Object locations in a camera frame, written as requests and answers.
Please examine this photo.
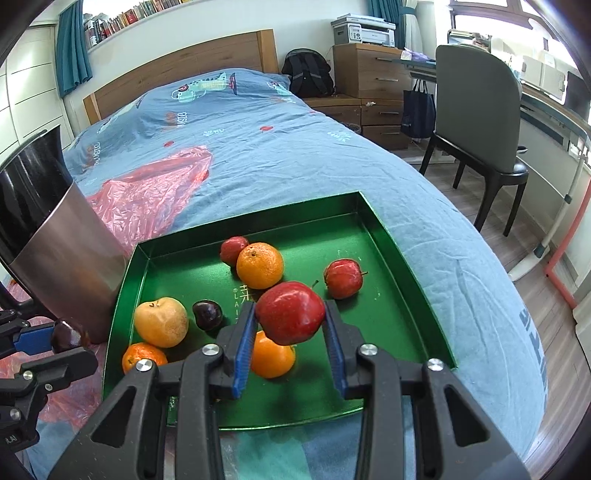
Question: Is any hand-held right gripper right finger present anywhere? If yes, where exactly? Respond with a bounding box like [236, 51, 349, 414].
[323, 300, 532, 480]

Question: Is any white box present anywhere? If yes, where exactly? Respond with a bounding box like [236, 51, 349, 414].
[522, 48, 566, 95]

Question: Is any black backpack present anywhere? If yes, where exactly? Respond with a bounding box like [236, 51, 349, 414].
[281, 48, 334, 99]

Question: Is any yellow apple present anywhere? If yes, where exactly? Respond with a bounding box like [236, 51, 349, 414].
[134, 298, 189, 349]

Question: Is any orange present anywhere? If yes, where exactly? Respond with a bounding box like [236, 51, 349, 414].
[122, 342, 169, 374]
[252, 330, 296, 379]
[236, 242, 284, 290]

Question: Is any grey chair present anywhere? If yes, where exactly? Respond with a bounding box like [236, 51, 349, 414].
[419, 44, 529, 237]

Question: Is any low wooden nightstand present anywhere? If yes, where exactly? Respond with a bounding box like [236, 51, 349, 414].
[302, 95, 363, 134]

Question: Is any small red apple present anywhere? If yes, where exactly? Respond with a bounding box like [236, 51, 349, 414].
[220, 236, 250, 267]
[323, 259, 369, 300]
[255, 281, 327, 346]

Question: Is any wooden drawer cabinet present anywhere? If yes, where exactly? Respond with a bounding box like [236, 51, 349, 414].
[332, 43, 437, 151]

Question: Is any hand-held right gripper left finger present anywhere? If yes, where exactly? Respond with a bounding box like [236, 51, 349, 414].
[48, 301, 259, 480]

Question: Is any wooden headboard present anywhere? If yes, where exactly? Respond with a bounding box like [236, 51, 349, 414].
[83, 28, 280, 125]

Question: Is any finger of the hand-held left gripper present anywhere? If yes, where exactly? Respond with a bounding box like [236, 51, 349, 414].
[0, 309, 57, 359]
[16, 346, 99, 403]

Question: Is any black and silver appliance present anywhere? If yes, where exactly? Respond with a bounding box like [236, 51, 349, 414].
[0, 126, 134, 344]

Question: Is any green tray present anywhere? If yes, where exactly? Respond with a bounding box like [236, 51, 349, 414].
[102, 191, 458, 431]

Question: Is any red metal frame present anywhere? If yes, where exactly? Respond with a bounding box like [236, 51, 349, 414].
[545, 203, 591, 310]

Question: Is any dark tote bag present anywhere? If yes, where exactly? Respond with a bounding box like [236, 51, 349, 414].
[401, 78, 437, 139]

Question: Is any teal curtain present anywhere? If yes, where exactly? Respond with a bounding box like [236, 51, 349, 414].
[368, 0, 419, 51]
[55, 0, 93, 97]

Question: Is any row of books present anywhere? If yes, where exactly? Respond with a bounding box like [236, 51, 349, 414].
[83, 0, 195, 47]

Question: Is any window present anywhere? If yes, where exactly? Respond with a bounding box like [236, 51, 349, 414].
[450, 0, 578, 51]

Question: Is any pink plastic sheet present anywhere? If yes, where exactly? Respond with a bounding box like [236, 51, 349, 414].
[0, 145, 214, 425]

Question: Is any dark plum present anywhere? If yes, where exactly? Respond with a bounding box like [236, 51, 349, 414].
[50, 322, 90, 354]
[191, 300, 223, 331]

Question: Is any black monitor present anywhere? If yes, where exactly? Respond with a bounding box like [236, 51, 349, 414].
[566, 71, 591, 123]

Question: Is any white printer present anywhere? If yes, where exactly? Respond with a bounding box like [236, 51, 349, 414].
[331, 14, 398, 48]

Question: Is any white wardrobe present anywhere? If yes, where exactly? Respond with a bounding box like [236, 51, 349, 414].
[0, 25, 75, 153]

